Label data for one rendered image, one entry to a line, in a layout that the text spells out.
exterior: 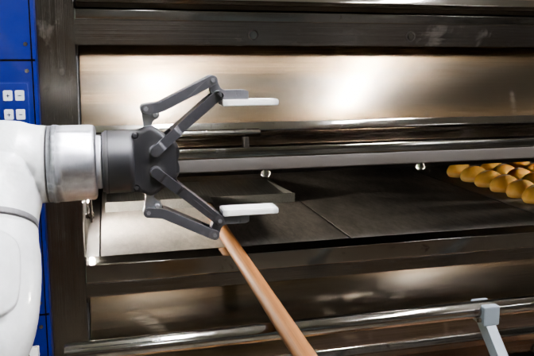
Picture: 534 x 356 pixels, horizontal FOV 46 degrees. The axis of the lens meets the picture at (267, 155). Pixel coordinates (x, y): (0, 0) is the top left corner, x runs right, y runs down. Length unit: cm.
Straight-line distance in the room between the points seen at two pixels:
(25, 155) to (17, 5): 60
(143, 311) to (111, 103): 45
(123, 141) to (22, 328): 23
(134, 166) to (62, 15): 63
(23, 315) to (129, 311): 77
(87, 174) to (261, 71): 71
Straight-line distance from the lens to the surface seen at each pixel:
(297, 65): 140
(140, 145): 76
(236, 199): 186
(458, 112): 152
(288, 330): 97
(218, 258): 140
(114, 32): 132
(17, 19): 130
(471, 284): 167
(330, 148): 126
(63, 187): 74
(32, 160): 73
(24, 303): 68
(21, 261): 69
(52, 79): 132
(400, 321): 114
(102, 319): 144
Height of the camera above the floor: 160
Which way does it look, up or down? 9 degrees down
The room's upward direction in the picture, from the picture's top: straight up
